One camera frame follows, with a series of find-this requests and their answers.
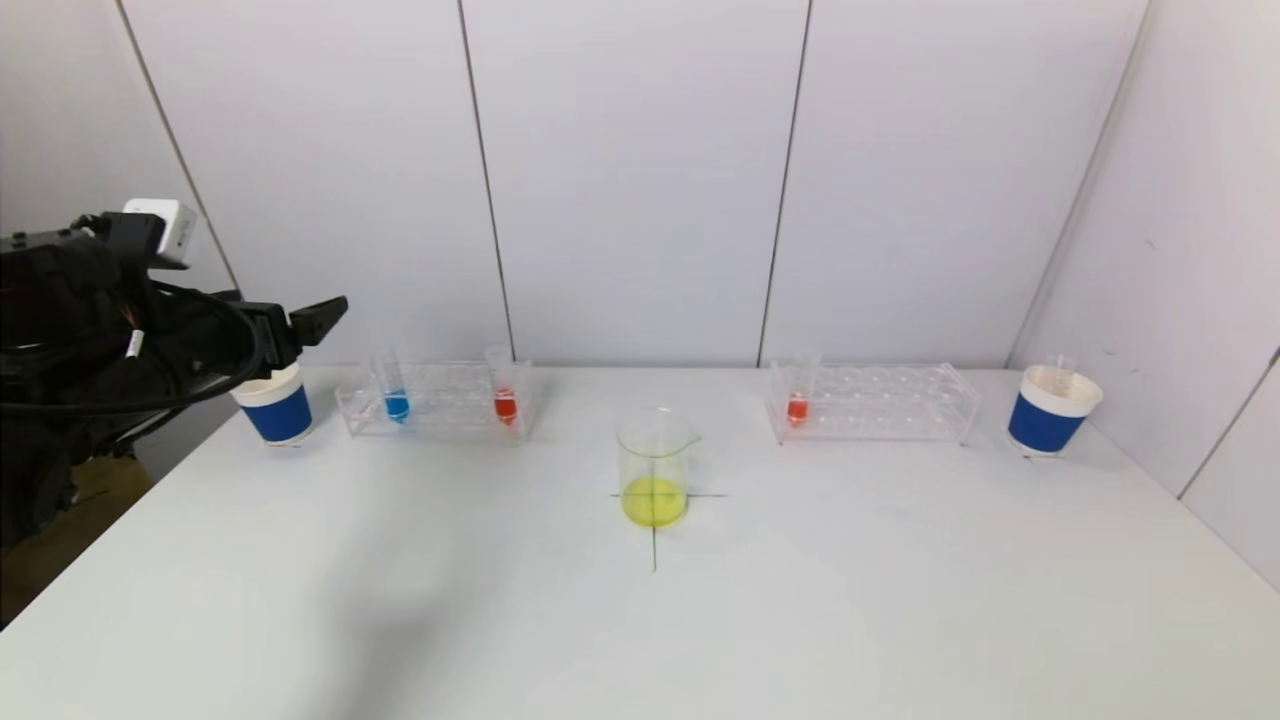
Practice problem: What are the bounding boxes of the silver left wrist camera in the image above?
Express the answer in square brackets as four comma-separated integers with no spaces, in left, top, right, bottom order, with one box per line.
[123,198,200,270]

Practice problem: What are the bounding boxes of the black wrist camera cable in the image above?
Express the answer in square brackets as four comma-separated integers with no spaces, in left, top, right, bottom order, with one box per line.
[0,283,269,417]

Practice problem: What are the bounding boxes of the clear acrylic test tube rack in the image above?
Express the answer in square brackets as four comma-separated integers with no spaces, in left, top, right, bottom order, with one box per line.
[766,364,979,446]
[337,361,536,439]

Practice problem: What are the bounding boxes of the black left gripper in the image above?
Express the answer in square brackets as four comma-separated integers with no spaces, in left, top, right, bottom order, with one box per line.
[180,295,349,380]

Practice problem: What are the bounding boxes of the blue and white paper cup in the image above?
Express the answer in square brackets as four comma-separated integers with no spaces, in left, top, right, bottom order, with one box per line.
[1006,366,1104,458]
[232,365,315,447]

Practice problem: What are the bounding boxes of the test tube with blue pigment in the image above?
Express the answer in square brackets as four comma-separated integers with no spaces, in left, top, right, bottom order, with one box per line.
[375,347,413,425]

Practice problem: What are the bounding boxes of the test tube with red pigment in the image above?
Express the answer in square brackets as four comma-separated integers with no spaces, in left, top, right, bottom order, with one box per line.
[785,350,821,429]
[485,345,523,426]

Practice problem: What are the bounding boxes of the clear glass beaker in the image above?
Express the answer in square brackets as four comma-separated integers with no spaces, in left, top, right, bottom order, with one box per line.
[616,406,699,528]

